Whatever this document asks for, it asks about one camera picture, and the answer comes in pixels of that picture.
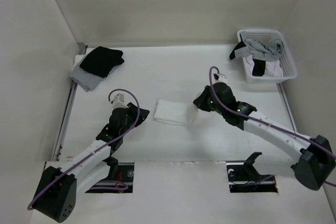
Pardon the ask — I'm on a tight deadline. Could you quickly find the white tank top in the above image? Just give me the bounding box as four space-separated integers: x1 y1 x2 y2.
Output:
153 99 198 126

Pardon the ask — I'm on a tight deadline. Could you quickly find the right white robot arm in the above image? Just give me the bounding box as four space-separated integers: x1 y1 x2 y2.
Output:
193 82 335 190

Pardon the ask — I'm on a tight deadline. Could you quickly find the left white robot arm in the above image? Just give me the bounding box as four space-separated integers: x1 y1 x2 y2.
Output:
28 103 150 223

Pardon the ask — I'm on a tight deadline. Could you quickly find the folded grey tank top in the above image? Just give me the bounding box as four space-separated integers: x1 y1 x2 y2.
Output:
69 65 105 92

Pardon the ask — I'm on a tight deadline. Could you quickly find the crumpled black tank top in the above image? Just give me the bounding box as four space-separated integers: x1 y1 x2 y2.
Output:
229 41 266 77

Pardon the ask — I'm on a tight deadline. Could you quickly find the folded black tank top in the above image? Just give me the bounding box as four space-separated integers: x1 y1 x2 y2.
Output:
79 46 124 78

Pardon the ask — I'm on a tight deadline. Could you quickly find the crumpled grey tank top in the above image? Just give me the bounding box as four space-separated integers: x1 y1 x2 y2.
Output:
230 37 284 61

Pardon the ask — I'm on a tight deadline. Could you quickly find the white garment in basket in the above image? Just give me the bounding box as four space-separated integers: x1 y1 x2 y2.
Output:
245 55 284 77

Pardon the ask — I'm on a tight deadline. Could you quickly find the white plastic laundry basket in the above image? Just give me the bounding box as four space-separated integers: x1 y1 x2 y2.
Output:
237 29 298 84

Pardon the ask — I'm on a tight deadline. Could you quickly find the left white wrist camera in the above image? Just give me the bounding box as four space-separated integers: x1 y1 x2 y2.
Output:
110 93 128 110

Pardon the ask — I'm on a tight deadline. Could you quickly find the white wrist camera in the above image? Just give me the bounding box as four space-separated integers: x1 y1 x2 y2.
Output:
213 73 228 84
110 93 128 110

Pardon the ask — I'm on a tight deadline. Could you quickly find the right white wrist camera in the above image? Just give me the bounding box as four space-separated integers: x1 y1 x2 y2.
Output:
213 73 228 84

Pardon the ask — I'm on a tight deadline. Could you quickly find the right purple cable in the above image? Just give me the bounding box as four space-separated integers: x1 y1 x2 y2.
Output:
208 66 336 187

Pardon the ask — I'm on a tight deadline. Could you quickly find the purple cable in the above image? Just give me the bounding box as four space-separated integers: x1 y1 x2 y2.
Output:
27 89 141 211
208 66 336 187

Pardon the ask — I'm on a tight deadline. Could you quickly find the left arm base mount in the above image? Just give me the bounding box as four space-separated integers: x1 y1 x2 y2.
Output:
86 157 135 194

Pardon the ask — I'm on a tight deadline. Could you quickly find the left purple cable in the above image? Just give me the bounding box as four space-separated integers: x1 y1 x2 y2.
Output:
27 89 141 211

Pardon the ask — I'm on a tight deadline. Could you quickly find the right metal table rail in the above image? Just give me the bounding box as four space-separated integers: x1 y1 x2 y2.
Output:
277 82 305 151

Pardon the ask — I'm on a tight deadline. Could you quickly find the metal table rail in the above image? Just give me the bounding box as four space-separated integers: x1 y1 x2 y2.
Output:
51 42 88 162
277 82 305 151

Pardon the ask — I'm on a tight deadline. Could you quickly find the left metal table rail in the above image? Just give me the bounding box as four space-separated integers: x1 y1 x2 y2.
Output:
51 42 88 162

